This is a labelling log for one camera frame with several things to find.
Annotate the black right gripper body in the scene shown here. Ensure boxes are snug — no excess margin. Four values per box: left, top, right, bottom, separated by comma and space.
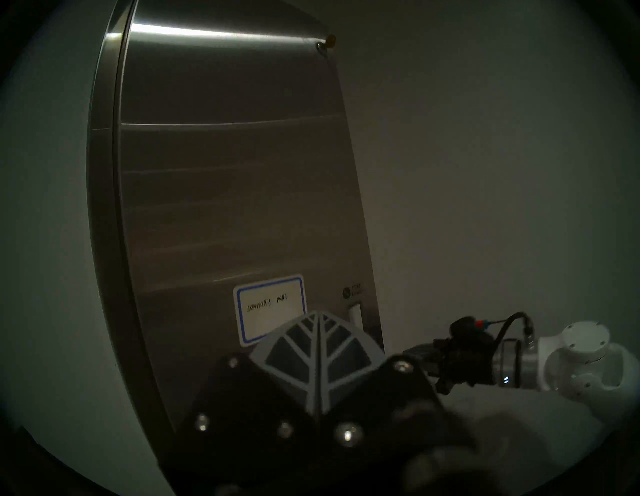
432, 335, 498, 396

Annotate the thin black right camera cable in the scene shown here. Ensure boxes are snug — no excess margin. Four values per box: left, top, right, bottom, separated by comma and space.
487, 311, 535, 351

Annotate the stainless steel dispenser door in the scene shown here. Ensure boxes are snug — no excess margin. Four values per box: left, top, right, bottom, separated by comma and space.
115, 0, 386, 441

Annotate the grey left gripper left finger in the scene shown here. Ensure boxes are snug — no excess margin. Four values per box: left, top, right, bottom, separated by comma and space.
170, 311, 321, 496

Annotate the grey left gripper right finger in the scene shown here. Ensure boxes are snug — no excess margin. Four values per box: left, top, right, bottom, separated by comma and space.
318, 311, 476, 496

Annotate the white handwritten label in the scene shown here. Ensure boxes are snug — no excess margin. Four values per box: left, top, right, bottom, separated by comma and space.
233, 274, 307, 348

